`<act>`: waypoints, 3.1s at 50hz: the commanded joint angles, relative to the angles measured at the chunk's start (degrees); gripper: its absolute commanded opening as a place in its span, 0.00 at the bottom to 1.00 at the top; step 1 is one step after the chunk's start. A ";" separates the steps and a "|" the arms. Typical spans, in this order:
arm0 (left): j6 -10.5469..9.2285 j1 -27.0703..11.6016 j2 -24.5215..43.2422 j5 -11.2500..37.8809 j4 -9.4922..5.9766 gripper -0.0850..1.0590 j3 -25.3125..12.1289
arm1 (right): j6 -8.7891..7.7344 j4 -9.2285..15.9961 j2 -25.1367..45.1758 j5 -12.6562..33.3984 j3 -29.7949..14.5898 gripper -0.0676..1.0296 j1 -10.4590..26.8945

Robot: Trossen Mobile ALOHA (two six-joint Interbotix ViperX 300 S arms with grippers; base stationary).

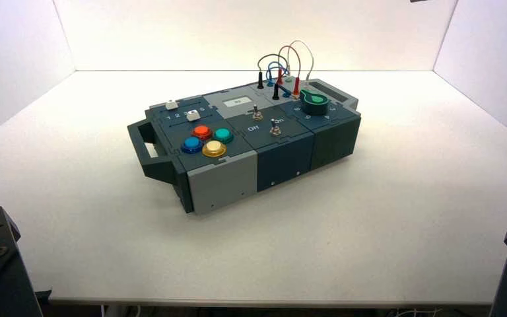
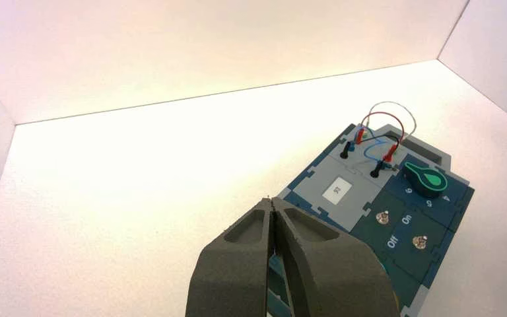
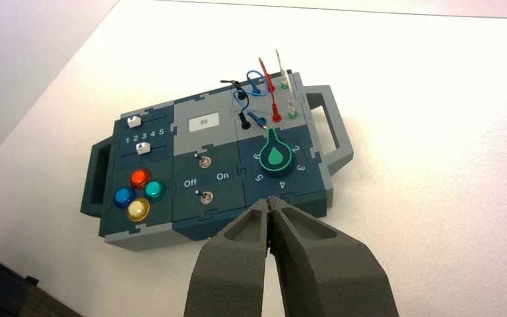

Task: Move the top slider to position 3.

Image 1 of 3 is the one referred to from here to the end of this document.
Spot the red jumper cable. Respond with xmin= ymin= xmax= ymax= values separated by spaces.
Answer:
xmin=277 ymin=44 xmax=302 ymax=98

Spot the blue push button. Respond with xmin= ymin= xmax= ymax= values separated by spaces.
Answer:
xmin=180 ymin=137 xmax=203 ymax=155

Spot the white jumper cable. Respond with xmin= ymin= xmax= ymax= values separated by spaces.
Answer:
xmin=286 ymin=40 xmax=316 ymax=85

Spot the grey and blue control box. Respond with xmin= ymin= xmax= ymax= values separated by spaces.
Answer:
xmin=127 ymin=79 xmax=362 ymax=216

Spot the black jumper cable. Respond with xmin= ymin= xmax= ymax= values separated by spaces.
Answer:
xmin=256 ymin=53 xmax=289 ymax=101

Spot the yellow push button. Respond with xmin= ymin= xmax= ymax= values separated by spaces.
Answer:
xmin=201 ymin=140 xmax=228 ymax=159

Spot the green rotary knob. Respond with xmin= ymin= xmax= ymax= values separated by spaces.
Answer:
xmin=300 ymin=88 xmax=329 ymax=116

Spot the blue jumper cable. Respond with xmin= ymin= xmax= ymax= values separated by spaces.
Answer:
xmin=266 ymin=60 xmax=292 ymax=98

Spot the orange push button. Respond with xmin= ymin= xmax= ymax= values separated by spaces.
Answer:
xmin=191 ymin=125 xmax=213 ymax=141

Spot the teal push button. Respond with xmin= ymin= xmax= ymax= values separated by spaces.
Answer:
xmin=213 ymin=127 xmax=234 ymax=145

